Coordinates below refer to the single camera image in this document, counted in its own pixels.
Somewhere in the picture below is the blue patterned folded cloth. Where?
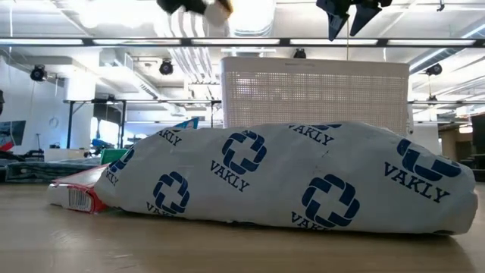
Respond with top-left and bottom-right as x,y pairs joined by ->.
5,157 -> 103,185

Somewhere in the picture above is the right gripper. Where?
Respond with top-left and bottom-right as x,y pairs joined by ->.
317,0 -> 393,42

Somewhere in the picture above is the red and white carton box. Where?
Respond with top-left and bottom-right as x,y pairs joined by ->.
47,165 -> 111,215

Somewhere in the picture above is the wall poster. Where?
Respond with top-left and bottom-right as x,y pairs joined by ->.
0,120 -> 27,152

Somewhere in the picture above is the white pouch blue cross print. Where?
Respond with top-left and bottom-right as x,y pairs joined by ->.
93,121 -> 479,236

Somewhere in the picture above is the black aluminium rig frame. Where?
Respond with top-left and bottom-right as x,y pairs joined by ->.
0,36 -> 485,48

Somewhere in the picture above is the background black frame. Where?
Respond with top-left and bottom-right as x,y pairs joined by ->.
63,98 -> 223,149

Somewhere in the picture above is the white perforated plastic basket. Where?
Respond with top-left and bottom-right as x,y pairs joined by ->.
221,56 -> 413,138

